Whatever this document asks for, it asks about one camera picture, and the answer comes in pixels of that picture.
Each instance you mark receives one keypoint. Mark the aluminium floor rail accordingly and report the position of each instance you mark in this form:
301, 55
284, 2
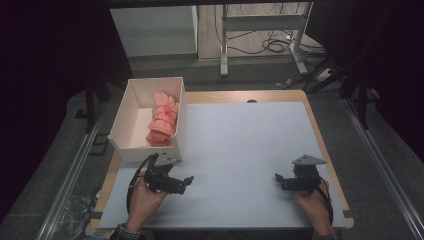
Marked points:
71, 173
386, 166

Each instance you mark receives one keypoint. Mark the pink glove with grey palm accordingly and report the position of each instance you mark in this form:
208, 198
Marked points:
159, 140

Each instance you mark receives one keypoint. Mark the white metal desk frame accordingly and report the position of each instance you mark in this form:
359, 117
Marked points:
263, 22

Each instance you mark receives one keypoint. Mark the person's right hand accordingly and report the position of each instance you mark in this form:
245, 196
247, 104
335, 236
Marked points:
315, 208

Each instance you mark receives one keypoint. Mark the white box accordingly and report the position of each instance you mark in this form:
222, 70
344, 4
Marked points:
133, 123

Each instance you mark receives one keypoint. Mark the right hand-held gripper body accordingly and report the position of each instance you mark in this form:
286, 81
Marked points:
306, 175

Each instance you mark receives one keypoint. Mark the clear plastic bag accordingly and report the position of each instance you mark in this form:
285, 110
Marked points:
78, 216

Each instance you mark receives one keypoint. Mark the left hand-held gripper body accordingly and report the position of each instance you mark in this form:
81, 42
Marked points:
158, 178

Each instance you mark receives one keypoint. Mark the grey tape piece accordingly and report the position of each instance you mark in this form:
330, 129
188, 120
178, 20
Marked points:
348, 214
96, 215

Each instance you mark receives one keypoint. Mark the black metal stand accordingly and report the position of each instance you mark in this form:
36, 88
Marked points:
90, 106
361, 100

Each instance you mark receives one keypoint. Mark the person's left hand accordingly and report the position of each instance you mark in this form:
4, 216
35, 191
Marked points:
145, 203

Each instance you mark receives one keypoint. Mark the white power strip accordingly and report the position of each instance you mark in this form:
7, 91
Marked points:
324, 75

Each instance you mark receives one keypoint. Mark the white cabinet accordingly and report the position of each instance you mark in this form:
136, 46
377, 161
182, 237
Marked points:
156, 31

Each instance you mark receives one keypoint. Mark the pale blue table mat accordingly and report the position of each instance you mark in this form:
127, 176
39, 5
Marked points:
233, 160

